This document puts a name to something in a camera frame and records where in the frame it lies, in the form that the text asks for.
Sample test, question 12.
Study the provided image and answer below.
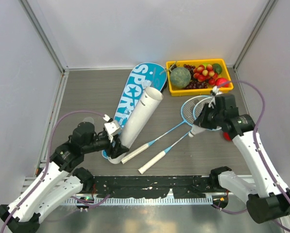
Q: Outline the green lime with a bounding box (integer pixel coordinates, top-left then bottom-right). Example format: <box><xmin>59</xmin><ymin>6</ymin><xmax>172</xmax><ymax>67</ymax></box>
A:
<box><xmin>212</xmin><ymin>63</ymin><xmax>223</xmax><ymax>75</ymax></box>

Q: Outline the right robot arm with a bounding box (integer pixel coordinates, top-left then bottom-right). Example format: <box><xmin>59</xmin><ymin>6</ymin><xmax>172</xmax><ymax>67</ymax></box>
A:
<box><xmin>190</xmin><ymin>94</ymin><xmax>290</xmax><ymax>224</ymax></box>

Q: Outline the blue badminton racket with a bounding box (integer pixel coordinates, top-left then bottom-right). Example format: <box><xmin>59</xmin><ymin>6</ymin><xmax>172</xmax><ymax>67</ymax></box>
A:
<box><xmin>121</xmin><ymin>95</ymin><xmax>210</xmax><ymax>164</ymax></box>
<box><xmin>138</xmin><ymin>95</ymin><xmax>213</xmax><ymax>174</ymax></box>

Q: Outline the green melon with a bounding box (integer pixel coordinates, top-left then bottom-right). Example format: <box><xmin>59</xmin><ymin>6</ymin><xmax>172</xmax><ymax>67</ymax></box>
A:
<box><xmin>170</xmin><ymin>67</ymin><xmax>191</xmax><ymax>88</ymax></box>

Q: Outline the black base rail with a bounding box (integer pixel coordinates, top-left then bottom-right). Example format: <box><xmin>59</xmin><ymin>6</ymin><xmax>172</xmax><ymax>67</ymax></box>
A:
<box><xmin>81</xmin><ymin>175</ymin><xmax>226</xmax><ymax>200</ymax></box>

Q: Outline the blue racket bag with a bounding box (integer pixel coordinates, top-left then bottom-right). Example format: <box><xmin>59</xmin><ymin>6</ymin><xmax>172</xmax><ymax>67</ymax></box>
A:
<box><xmin>101</xmin><ymin>62</ymin><xmax>168</xmax><ymax>161</ymax></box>

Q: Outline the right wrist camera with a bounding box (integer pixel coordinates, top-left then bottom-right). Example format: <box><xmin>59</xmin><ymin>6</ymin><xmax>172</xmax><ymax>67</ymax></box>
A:
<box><xmin>209</xmin><ymin>86</ymin><xmax>222</xmax><ymax>109</ymax></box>

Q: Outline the white shuttlecock tube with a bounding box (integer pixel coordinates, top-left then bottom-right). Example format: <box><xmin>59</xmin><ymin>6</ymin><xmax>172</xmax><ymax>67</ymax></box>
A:
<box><xmin>110</xmin><ymin>86</ymin><xmax>164</xmax><ymax>164</ymax></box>

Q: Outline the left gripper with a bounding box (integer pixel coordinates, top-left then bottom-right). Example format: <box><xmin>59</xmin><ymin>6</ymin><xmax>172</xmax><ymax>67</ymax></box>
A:
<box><xmin>83</xmin><ymin>132</ymin><xmax>129</xmax><ymax>158</ymax></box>

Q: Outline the red apple in tray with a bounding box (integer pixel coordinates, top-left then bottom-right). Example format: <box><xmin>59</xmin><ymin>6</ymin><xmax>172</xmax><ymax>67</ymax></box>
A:
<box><xmin>215</xmin><ymin>78</ymin><xmax>229</xmax><ymax>88</ymax></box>

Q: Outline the dark grape bunch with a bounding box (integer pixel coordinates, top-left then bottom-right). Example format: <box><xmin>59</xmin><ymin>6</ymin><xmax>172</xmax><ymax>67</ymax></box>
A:
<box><xmin>183</xmin><ymin>64</ymin><xmax>207</xmax><ymax>89</ymax></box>

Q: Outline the yellow plastic tray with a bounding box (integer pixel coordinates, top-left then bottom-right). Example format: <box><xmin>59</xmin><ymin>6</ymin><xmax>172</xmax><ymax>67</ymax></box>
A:
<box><xmin>166</xmin><ymin>58</ymin><xmax>231</xmax><ymax>96</ymax></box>

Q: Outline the right blue badminton racket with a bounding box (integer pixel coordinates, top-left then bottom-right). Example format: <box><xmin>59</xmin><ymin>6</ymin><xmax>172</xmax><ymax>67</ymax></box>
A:
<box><xmin>138</xmin><ymin>95</ymin><xmax>213</xmax><ymax>174</ymax></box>

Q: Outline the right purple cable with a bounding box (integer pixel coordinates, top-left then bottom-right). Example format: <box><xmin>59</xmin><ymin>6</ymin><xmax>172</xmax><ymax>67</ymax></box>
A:
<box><xmin>214</xmin><ymin>81</ymin><xmax>290</xmax><ymax>233</ymax></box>

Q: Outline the red apple on table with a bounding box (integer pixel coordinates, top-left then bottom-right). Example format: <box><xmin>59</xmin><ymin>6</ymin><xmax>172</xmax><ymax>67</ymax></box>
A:
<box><xmin>223</xmin><ymin>132</ymin><xmax>232</xmax><ymax>141</ymax></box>

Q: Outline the shuttlecock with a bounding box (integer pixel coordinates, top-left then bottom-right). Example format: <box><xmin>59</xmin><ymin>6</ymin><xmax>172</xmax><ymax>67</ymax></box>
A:
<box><xmin>141</xmin><ymin>80</ymin><xmax>152</xmax><ymax>89</ymax></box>
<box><xmin>188</xmin><ymin>125</ymin><xmax>206</xmax><ymax>138</ymax></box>

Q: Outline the purple cable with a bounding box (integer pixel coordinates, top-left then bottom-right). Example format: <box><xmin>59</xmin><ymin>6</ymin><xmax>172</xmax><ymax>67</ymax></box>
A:
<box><xmin>0</xmin><ymin>110</ymin><xmax>107</xmax><ymax>233</ymax></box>
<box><xmin>214</xmin><ymin>81</ymin><xmax>290</xmax><ymax>233</ymax></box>

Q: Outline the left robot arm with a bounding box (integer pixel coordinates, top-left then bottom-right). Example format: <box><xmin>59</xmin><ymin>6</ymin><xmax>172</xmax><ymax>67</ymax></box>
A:
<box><xmin>0</xmin><ymin>119</ymin><xmax>128</xmax><ymax>233</ymax></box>

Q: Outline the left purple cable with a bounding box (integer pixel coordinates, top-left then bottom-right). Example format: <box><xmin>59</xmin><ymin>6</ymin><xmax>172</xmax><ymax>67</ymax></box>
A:
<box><xmin>0</xmin><ymin>110</ymin><xmax>107</xmax><ymax>233</ymax></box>

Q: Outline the clear tube lid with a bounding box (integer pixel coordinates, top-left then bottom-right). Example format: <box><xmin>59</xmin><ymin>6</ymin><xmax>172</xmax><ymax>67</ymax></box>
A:
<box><xmin>83</xmin><ymin>116</ymin><xmax>95</xmax><ymax>124</ymax></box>

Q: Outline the shuttlecock on racket bag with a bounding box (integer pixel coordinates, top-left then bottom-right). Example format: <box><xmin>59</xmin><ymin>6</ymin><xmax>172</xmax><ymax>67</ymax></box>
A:
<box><xmin>141</xmin><ymin>80</ymin><xmax>152</xmax><ymax>89</ymax></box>

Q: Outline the left blue badminton racket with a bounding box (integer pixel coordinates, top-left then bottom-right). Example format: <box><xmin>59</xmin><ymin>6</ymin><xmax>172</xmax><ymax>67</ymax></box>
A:
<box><xmin>121</xmin><ymin>95</ymin><xmax>210</xmax><ymax>164</ymax></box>

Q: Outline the red cherry cluster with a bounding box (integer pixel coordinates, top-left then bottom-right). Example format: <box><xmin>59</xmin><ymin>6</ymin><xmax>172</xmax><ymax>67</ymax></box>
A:
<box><xmin>203</xmin><ymin>64</ymin><xmax>219</xmax><ymax>86</ymax></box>

